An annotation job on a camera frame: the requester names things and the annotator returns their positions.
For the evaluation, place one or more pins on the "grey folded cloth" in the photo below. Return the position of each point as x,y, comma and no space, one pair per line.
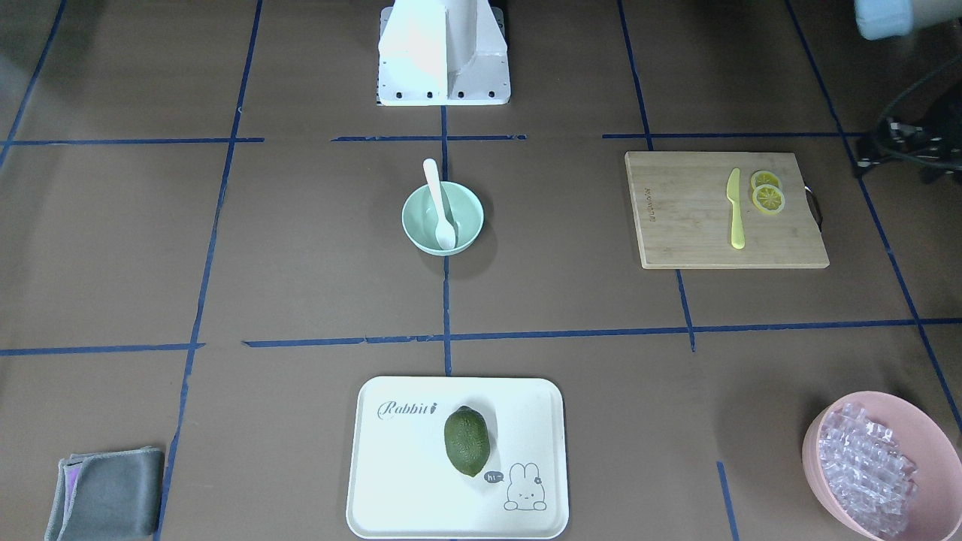
107,495

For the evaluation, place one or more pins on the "green lime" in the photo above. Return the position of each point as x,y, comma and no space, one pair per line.
467,441

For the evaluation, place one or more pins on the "bamboo cutting board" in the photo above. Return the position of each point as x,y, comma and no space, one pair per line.
683,218

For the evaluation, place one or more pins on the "white rectangular tray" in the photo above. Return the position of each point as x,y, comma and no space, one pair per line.
403,486

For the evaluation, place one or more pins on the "yellow plastic knife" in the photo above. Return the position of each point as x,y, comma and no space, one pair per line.
733,194

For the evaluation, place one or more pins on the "white plastic spoon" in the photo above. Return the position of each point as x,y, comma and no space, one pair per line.
445,235

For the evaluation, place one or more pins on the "light green bowl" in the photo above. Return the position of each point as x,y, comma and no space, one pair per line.
462,208

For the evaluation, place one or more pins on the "pink bowl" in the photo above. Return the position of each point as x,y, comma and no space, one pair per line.
934,511

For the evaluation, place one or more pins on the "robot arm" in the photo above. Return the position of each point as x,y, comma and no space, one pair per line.
877,20

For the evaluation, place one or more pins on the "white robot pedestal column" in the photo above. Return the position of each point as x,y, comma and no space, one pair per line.
443,53

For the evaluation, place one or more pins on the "clear ice cubes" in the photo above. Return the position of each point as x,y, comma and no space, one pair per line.
866,470

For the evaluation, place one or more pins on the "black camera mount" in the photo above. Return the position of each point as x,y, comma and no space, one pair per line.
933,143

